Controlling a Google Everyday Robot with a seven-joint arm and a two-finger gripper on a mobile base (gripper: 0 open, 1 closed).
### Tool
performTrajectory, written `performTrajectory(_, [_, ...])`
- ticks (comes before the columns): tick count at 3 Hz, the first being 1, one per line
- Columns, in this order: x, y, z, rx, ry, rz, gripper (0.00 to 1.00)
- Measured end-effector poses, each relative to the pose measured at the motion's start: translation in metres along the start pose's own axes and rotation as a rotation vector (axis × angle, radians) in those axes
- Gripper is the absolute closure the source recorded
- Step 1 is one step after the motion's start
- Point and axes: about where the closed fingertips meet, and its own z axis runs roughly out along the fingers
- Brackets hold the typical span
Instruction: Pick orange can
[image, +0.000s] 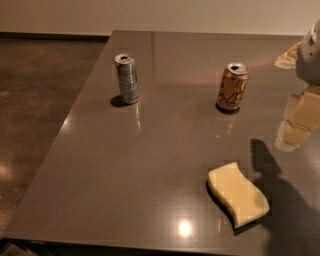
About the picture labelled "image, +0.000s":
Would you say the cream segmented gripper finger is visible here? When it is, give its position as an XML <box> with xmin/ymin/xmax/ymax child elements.
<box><xmin>275</xmin><ymin>85</ymin><xmax>320</xmax><ymax>152</ymax></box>

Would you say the yellow sponge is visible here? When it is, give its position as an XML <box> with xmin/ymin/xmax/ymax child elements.
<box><xmin>207</xmin><ymin>162</ymin><xmax>270</xmax><ymax>229</ymax></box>

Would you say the orange soda can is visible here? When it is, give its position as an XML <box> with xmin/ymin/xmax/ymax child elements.
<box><xmin>216</xmin><ymin>62</ymin><xmax>249</xmax><ymax>111</ymax></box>

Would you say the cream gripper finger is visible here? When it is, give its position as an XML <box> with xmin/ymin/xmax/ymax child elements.
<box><xmin>275</xmin><ymin>43</ymin><xmax>301</xmax><ymax>69</ymax></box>

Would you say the silver slim can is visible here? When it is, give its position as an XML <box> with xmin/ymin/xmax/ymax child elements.
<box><xmin>115</xmin><ymin>53</ymin><xmax>138</xmax><ymax>105</ymax></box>

